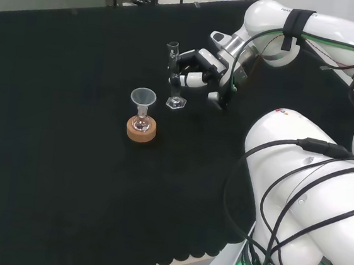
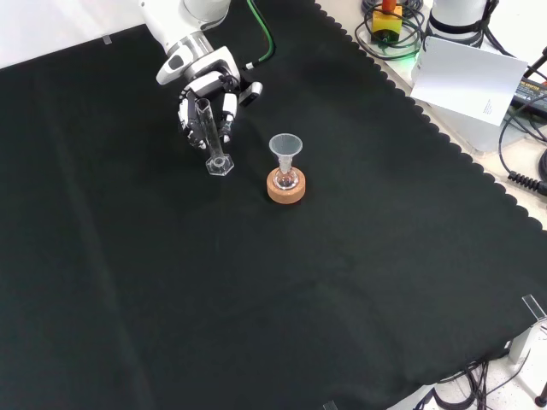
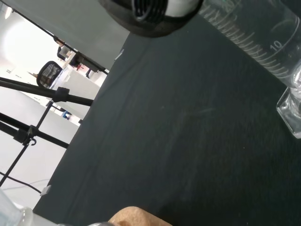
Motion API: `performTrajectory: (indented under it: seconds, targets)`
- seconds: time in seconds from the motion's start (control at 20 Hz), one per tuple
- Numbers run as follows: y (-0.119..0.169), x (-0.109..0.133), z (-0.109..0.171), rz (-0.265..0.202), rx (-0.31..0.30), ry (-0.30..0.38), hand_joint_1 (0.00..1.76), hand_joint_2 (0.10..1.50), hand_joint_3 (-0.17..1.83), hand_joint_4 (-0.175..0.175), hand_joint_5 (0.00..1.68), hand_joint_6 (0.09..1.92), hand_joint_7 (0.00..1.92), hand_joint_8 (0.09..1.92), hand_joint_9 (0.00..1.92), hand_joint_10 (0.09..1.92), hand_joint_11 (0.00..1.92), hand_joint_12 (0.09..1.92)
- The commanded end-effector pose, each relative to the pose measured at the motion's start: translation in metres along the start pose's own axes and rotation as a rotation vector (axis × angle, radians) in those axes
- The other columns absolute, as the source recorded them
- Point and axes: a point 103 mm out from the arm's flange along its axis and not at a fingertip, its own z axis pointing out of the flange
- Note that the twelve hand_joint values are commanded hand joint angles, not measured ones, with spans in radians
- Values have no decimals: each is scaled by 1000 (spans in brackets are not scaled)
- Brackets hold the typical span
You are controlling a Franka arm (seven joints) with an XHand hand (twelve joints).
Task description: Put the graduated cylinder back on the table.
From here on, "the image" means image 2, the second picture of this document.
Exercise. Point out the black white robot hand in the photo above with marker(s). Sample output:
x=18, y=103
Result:
x=205, y=85

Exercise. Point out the clear glass graduated cylinder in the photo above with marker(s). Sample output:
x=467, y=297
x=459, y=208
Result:
x=220, y=164

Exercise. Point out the clear plastic funnel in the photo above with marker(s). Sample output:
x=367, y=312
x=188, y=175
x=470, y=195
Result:
x=285, y=145

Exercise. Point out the round-bottom glass flask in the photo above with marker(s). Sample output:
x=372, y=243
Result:
x=285, y=181

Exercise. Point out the yellow stop button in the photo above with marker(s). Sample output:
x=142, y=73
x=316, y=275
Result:
x=386, y=23

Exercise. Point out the black cloth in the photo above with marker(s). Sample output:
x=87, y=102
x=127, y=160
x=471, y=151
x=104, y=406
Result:
x=213, y=277

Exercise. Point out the pale board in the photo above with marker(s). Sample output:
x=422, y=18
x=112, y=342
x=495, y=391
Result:
x=466, y=77

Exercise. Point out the black power adapter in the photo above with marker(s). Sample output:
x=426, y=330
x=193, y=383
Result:
x=532, y=96

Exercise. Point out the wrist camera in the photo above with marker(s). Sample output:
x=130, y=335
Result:
x=252, y=93

